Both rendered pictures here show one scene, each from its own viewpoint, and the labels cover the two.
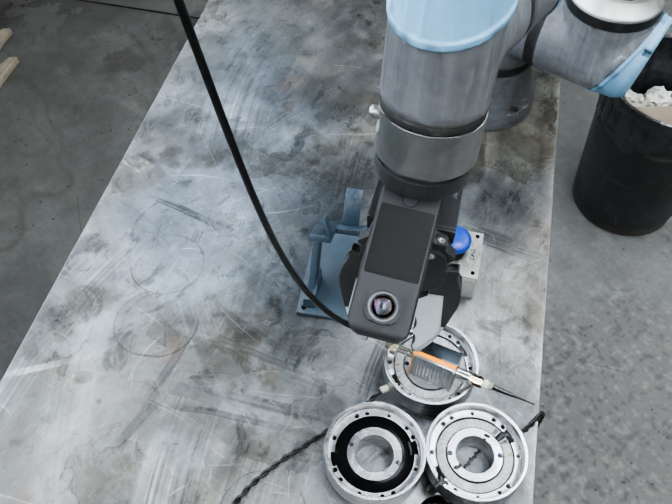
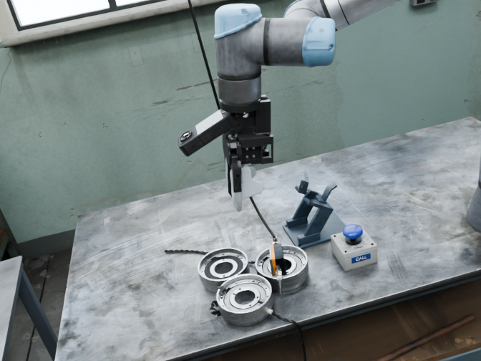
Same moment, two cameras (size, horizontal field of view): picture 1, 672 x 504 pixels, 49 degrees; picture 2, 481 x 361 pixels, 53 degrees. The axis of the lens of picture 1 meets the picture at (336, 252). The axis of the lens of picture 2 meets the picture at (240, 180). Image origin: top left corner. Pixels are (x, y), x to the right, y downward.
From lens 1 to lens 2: 0.83 m
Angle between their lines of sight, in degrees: 56
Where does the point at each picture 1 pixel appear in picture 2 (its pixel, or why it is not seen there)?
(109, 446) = (189, 215)
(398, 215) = (217, 114)
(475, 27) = (219, 30)
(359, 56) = (467, 172)
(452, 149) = (222, 85)
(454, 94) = (219, 58)
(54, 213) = not seen: hidden behind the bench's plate
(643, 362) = not seen: outside the picture
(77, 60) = not seen: hidden behind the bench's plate
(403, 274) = (199, 130)
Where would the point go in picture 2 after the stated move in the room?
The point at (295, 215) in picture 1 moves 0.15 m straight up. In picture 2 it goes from (336, 203) to (331, 148)
